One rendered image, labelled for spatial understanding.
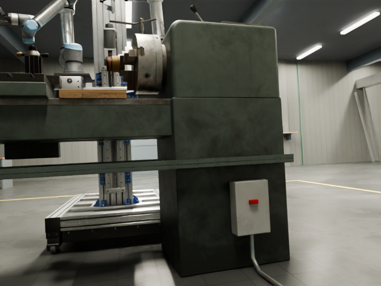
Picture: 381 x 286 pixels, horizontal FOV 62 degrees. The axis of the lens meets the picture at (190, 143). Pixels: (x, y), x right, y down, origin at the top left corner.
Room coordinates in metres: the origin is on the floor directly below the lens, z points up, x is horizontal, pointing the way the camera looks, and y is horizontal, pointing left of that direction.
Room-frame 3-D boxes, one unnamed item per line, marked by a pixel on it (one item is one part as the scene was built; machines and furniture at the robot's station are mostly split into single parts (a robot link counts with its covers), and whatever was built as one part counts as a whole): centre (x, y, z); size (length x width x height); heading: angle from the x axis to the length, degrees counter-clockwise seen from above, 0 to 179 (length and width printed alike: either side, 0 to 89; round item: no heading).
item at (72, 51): (2.23, 0.79, 1.33); 0.13 x 0.12 x 0.14; 34
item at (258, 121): (1.85, -0.14, 0.43); 0.60 x 0.48 x 0.86; 106
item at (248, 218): (1.44, -0.33, 0.22); 0.42 x 0.18 x 0.44; 16
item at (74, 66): (2.22, 0.79, 1.21); 0.15 x 0.15 x 0.10
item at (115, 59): (1.68, 0.38, 1.08); 0.09 x 0.09 x 0.09; 17
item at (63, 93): (1.65, 0.49, 0.89); 0.36 x 0.30 x 0.04; 16
